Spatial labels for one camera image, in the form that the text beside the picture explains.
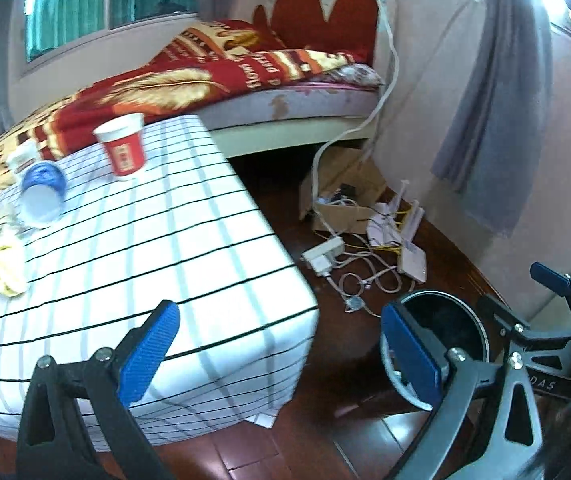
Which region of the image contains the cardboard box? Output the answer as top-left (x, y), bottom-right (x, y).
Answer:
top-left (299, 147), bottom-right (389, 236)

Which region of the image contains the table with grid cloth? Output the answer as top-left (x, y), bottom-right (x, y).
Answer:
top-left (0, 114), bottom-right (321, 456)

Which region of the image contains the white router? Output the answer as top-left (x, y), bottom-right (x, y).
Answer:
top-left (388, 180), bottom-right (429, 283)

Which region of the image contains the long grey curtain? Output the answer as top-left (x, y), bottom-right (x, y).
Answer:
top-left (430, 0), bottom-right (553, 238)

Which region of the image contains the red label paper cup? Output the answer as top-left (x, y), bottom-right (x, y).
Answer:
top-left (92, 112), bottom-right (147, 182)

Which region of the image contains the purple floral pillow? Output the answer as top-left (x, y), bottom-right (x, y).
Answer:
top-left (325, 65), bottom-right (383, 86)

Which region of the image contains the thick white cable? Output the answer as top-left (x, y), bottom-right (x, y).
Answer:
top-left (311, 0), bottom-right (400, 238)

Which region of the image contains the large sliding window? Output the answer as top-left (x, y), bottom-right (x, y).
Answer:
top-left (20, 0), bottom-right (201, 63)

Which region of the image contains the bed with red headboard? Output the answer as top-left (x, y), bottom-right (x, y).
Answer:
top-left (0, 0), bottom-right (396, 213)

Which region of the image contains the thin black cable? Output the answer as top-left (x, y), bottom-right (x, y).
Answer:
top-left (360, 0), bottom-right (473, 161)

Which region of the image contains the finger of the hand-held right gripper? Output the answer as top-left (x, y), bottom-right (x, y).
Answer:
top-left (529, 261), bottom-right (571, 333)
top-left (476, 292), bottom-right (533, 347)

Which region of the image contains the white power strip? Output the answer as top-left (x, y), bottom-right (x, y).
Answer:
top-left (301, 237), bottom-right (346, 277)

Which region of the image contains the red and yellow printed blanket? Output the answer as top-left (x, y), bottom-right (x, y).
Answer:
top-left (0, 20), bottom-right (381, 213)

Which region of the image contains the yellow cloth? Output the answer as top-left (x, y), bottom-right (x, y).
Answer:
top-left (0, 227), bottom-right (29, 297)

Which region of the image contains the tangle of white cables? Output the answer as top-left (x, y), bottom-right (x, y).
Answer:
top-left (333, 250), bottom-right (406, 313)

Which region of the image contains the black trash bin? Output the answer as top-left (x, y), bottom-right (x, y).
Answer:
top-left (379, 287), bottom-right (491, 413)

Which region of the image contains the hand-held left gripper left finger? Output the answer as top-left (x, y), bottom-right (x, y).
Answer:
top-left (15, 299), bottom-right (181, 480)

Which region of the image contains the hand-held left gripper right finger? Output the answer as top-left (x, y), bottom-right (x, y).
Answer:
top-left (380, 301), bottom-right (546, 480)

